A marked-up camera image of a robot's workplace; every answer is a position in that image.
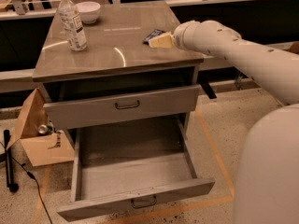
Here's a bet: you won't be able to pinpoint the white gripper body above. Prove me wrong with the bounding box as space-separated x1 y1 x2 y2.
173 21 200 50

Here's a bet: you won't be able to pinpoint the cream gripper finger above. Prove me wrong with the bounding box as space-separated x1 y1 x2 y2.
149 32 173 48

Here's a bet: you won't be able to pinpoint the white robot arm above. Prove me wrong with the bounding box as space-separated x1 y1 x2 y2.
149 21 299 224

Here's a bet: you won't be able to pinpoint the grey metal drawer cabinet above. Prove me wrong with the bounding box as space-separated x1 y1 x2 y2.
32 0 205 135

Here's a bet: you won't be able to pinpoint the grey upper drawer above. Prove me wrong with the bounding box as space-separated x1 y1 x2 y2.
44 85 200 129

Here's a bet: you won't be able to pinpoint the grey open lower drawer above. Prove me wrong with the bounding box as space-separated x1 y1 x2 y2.
57 116 215 221

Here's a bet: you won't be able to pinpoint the white ceramic bowl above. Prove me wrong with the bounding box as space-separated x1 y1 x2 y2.
77 1 101 24

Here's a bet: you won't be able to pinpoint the clear plastic water bottle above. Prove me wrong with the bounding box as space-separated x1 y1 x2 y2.
58 0 87 51

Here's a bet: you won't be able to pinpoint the crushed metal can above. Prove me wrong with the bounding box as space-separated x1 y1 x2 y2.
37 124 53 135

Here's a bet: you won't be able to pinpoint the brown cardboard box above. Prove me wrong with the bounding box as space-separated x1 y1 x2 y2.
8 89 75 166

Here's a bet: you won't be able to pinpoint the black pole stand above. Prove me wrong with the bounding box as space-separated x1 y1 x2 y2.
3 130 19 193

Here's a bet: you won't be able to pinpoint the black floor cable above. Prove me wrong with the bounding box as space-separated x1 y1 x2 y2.
0 140 54 224

